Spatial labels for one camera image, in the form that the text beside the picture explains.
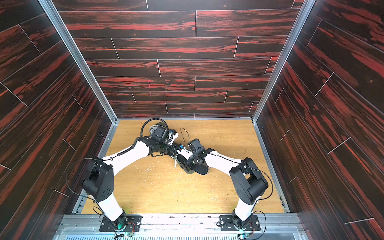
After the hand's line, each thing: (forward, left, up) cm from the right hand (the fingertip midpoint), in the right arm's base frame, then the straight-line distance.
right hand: (187, 159), depth 92 cm
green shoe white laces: (0, +13, +29) cm, 32 cm away
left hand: (+1, +4, +7) cm, 8 cm away
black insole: (-11, -8, +10) cm, 17 cm away
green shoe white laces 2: (-10, 0, +8) cm, 12 cm away
